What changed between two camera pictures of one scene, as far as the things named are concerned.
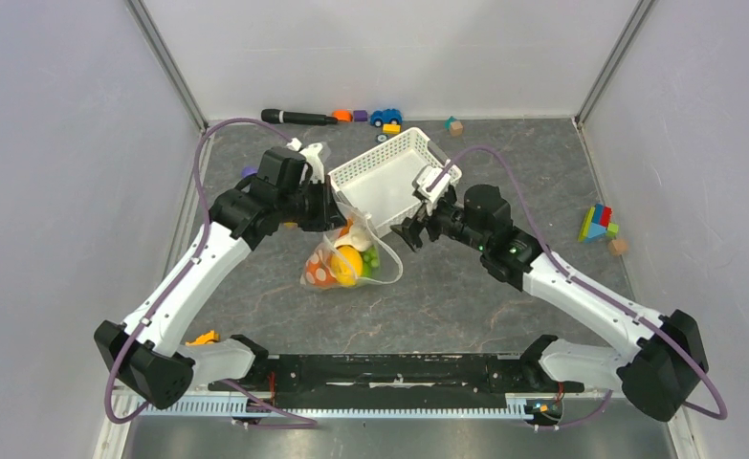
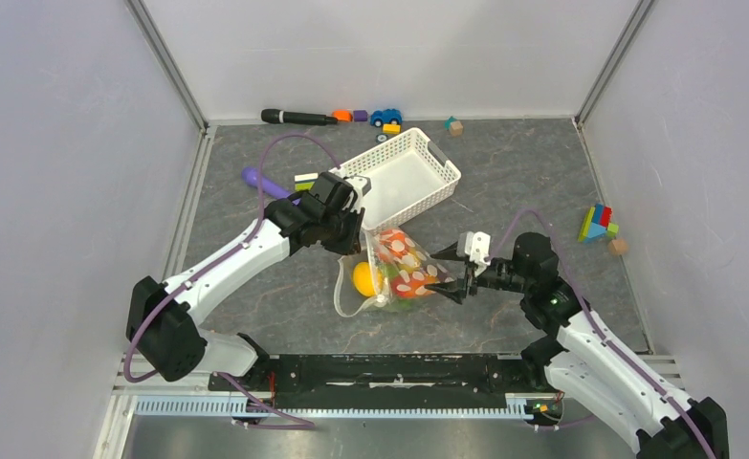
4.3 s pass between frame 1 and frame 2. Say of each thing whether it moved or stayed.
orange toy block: stayed
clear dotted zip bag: moved
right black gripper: moved
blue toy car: stayed
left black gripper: moved
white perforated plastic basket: stayed
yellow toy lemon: moved
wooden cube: stayed
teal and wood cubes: stayed
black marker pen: stayed
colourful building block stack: stayed
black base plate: stayed
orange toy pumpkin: moved
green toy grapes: moved
